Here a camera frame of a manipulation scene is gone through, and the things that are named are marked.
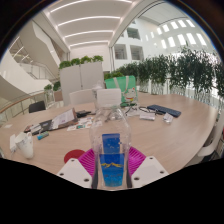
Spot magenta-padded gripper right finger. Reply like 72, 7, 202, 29
125, 146, 170, 190

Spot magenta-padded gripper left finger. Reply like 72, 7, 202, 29
56, 148, 100, 190

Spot clear blue-labelled water bottle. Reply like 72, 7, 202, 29
89, 88, 132, 191

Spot flat round red coaster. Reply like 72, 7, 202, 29
63, 149, 87, 164

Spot colourful sticker sheet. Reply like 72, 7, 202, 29
66, 118, 103, 132

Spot small teal tube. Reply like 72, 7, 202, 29
36, 131, 50, 141

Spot white ceramic mug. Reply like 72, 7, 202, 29
14, 131, 35, 160

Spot black folder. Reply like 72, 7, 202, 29
31, 118, 79, 136

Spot small white packet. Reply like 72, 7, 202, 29
162, 112, 174, 124

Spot dark blue notebook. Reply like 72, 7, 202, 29
146, 104, 182, 118

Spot white chair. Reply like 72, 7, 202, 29
68, 88, 98, 107
196, 113, 224, 158

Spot black chair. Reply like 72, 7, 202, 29
28, 100, 47, 114

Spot brown planter with plants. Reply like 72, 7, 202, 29
43, 80, 63, 103

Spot wood-railed glass balustrade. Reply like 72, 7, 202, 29
0, 89, 61, 124

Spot green tote bag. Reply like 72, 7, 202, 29
104, 75, 139, 107

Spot clear white-lidded shaker bottle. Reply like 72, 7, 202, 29
92, 81, 105, 101

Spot white plant-topped cabinet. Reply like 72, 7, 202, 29
58, 54, 105, 107

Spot green plant hedge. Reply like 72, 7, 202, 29
103, 46, 224, 101

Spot ceiling light strips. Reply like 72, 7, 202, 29
49, 0, 134, 48

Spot tangled black cables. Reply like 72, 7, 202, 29
124, 104, 158, 116

